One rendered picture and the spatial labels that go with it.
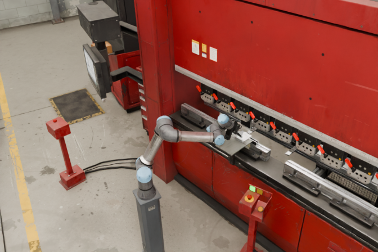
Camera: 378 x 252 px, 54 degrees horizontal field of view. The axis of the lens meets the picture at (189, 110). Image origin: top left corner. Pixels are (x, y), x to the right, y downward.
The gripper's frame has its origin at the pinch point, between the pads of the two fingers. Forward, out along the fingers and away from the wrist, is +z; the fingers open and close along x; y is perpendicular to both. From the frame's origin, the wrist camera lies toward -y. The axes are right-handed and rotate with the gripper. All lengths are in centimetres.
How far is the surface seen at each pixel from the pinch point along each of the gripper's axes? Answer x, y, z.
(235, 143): -1.5, -6.9, 0.5
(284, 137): -39.9, 14.8, -9.5
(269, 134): -8.3, 17.5, 30.6
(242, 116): 1.3, 14.4, -9.0
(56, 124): 163, -84, -38
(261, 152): -17.5, -0.9, 16.7
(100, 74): 104, -19, -72
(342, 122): -79, 36, -34
